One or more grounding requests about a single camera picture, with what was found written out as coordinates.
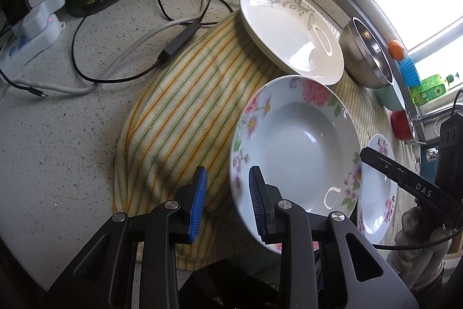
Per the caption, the light blue bowl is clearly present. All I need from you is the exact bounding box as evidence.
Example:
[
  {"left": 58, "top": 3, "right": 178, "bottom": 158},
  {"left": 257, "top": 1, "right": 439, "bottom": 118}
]
[{"left": 376, "top": 75, "right": 407, "bottom": 111}]

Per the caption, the red steel bowl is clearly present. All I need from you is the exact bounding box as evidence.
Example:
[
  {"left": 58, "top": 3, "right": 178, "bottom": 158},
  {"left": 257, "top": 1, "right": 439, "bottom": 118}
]
[{"left": 390, "top": 108, "right": 416, "bottom": 142}]

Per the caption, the large floral plate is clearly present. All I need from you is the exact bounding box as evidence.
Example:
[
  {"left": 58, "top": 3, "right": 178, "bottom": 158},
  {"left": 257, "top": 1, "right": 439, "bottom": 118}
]
[{"left": 229, "top": 75, "right": 362, "bottom": 253}]

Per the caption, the white plate with leaf print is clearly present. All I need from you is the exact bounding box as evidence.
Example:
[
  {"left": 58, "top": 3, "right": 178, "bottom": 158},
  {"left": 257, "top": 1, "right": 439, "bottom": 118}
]
[{"left": 239, "top": 0, "right": 344, "bottom": 85}]

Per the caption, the chrome faucet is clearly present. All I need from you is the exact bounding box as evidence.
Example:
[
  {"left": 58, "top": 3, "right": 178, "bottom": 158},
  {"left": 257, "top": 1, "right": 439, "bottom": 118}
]
[{"left": 409, "top": 88, "right": 463, "bottom": 163}]

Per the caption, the plain steel bowl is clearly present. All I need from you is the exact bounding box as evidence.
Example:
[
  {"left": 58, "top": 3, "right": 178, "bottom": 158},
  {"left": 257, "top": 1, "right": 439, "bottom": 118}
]
[{"left": 339, "top": 17, "right": 395, "bottom": 89}]

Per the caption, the small floral plate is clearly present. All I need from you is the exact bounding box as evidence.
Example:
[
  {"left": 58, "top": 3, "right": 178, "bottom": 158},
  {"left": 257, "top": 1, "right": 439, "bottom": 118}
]
[{"left": 356, "top": 133, "right": 398, "bottom": 245}]

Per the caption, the yellow striped cloth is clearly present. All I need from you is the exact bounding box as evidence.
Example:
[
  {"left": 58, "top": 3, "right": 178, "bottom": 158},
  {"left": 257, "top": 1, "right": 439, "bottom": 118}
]
[{"left": 112, "top": 0, "right": 420, "bottom": 271}]

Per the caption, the black cable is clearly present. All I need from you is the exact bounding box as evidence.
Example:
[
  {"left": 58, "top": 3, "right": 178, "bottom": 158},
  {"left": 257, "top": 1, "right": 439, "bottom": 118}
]
[{"left": 71, "top": 0, "right": 236, "bottom": 82}]

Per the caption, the white power strip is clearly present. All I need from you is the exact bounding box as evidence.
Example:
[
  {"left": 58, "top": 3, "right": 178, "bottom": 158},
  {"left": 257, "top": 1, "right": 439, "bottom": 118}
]
[{"left": 0, "top": 14, "right": 66, "bottom": 78}]

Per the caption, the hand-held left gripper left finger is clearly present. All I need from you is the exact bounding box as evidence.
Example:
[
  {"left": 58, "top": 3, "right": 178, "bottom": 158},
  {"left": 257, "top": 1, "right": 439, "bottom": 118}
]
[{"left": 45, "top": 166, "right": 208, "bottom": 309}]

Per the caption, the grey cable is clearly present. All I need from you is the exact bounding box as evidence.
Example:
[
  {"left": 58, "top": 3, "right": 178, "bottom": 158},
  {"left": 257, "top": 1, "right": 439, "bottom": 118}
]
[{"left": 0, "top": 17, "right": 203, "bottom": 100}]

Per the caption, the blue fluted cup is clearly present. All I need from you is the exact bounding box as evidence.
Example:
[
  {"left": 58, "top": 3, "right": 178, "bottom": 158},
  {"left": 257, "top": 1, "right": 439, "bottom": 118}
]
[{"left": 398, "top": 56, "right": 422, "bottom": 87}]

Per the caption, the tangerine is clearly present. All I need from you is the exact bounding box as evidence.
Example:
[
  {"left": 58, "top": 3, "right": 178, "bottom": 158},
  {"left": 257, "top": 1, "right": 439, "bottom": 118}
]
[{"left": 389, "top": 40, "right": 405, "bottom": 60}]

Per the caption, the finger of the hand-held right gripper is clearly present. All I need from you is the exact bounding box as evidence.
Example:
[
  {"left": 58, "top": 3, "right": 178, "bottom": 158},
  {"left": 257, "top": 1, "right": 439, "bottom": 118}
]
[{"left": 361, "top": 147, "right": 413, "bottom": 188}]

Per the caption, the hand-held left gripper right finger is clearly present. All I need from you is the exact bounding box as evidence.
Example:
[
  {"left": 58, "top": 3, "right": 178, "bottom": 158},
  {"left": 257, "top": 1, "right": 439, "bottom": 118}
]
[{"left": 248, "top": 166, "right": 420, "bottom": 309}]

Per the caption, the person's right hand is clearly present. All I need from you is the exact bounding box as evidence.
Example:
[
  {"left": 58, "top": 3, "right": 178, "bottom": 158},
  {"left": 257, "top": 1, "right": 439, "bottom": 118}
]
[{"left": 394, "top": 206, "right": 447, "bottom": 290}]

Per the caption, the green bottle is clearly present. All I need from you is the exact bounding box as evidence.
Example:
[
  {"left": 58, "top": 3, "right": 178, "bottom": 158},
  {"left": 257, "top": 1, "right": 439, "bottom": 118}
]
[{"left": 409, "top": 74, "right": 456, "bottom": 106}]

